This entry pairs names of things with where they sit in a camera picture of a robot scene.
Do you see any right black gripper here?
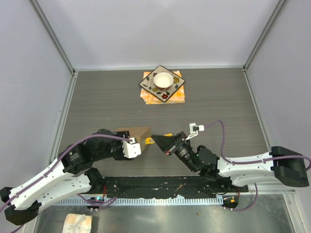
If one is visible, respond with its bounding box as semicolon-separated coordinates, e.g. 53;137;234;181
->
150;133;198;173

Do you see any brown cardboard express box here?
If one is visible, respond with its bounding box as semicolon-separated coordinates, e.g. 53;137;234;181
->
114;127;152;151

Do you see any yellow utility knife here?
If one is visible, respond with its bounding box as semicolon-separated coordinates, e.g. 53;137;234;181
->
144;133;173;145

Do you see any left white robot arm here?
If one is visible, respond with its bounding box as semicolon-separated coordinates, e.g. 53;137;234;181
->
0;129;141;226

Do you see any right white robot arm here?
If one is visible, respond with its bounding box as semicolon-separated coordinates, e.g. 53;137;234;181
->
151;132;310;192

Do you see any orange checkered folded cloth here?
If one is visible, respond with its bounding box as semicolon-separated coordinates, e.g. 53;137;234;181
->
140;70;185;105

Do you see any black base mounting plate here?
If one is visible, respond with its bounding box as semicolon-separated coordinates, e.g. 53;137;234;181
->
100;176;249;199

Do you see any square floral ceramic plate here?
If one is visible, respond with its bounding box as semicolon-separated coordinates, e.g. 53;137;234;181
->
139;66;185;104

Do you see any white ceramic bowl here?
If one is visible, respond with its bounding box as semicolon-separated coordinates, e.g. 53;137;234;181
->
154;72;173;90

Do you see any white orange paper packet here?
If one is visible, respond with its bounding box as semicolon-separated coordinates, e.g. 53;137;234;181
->
62;214;93;233

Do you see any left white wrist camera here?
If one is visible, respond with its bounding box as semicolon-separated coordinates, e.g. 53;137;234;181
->
122;137;141;159

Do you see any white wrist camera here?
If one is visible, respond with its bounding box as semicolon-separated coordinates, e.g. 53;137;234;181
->
122;137;141;159
186;123;205;140

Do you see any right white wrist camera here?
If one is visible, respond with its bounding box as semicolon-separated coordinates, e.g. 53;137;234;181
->
186;123;205;140

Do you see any white slotted cable duct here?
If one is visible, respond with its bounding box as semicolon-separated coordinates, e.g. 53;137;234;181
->
53;195;223;206

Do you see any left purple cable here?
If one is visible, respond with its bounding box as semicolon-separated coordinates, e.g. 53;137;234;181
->
0;134;133;233

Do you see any purple cable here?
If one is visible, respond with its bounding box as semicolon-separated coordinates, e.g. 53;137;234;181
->
0;134;133;233
203;119;311;211

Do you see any aluminium frame rail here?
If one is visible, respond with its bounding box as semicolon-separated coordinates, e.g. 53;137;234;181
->
257;183;296;195

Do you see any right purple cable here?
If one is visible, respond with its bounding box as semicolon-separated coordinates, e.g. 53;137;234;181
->
203;119;311;211

